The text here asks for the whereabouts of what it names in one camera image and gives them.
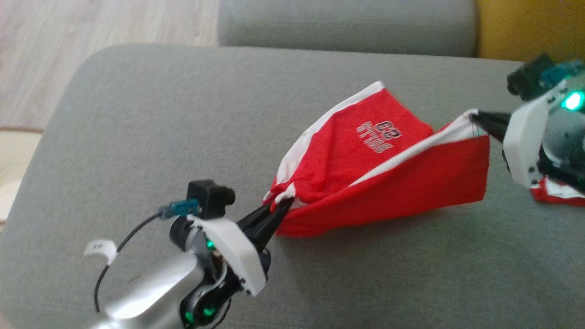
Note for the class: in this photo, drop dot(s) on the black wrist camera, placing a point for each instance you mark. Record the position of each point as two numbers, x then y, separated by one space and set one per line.
530 77
210 196

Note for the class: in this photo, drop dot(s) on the grey sofa seat cushion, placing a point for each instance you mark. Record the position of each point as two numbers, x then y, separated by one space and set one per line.
160 137

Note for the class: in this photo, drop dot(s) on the yellow cushion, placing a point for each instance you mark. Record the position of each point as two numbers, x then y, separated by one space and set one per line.
530 27

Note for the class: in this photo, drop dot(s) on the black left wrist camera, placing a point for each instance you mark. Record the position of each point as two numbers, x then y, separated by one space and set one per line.
210 196

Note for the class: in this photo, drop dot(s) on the red shorts with white stripe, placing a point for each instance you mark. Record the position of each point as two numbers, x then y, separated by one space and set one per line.
411 187

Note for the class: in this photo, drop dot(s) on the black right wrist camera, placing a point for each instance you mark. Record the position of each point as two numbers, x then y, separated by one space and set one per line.
530 77

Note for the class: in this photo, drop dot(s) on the cream rug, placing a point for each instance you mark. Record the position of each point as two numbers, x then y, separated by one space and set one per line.
13 160

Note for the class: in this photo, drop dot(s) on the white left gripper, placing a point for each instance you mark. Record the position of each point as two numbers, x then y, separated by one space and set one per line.
237 251

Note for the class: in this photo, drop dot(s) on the red and white shirt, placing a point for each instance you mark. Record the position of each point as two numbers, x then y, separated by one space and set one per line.
555 196

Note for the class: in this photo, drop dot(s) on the grey sofa backrest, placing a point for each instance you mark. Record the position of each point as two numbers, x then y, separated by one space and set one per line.
347 27

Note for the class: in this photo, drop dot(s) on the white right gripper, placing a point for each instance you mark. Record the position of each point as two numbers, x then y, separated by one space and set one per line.
525 137

